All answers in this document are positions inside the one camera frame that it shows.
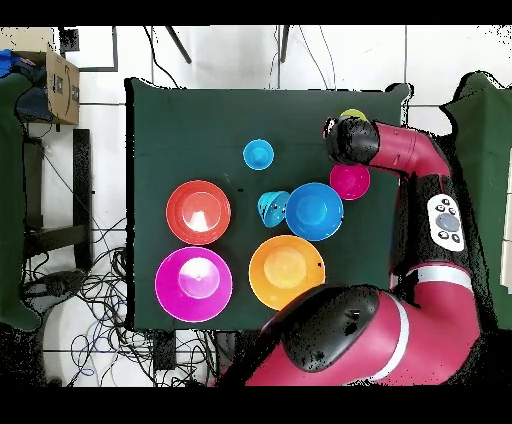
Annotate small light blue bowl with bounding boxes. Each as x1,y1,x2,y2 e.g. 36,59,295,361
256,190,292,229

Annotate black metal frame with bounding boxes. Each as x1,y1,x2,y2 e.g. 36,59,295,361
22,128,94,273

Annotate blue cup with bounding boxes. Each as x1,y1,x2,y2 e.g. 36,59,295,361
242,138,276,172

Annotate small crimson bowl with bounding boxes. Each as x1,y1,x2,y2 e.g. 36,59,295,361
329,162,372,201

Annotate dark green table cloth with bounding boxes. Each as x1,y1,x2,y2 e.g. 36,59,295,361
124,77,413,333

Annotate green side table cloth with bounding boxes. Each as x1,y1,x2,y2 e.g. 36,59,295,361
439,71,512,333
0,71,45,331

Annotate medium blue bowl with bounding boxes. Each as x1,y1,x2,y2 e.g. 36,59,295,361
284,182,345,242

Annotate large orange bowl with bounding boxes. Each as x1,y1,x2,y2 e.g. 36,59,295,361
248,234,326,312

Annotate dark bag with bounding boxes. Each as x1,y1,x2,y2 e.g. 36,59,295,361
15,65,55,123

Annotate large pink bowl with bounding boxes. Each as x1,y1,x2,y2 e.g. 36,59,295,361
154,246,234,324

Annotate cardboard box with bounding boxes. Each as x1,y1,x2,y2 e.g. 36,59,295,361
0,26,81,126

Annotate shallow red-orange bowl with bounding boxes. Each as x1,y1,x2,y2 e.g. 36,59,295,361
165,179,232,246

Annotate black stand leg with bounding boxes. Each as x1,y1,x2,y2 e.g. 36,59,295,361
163,25,193,65
276,25,291,64

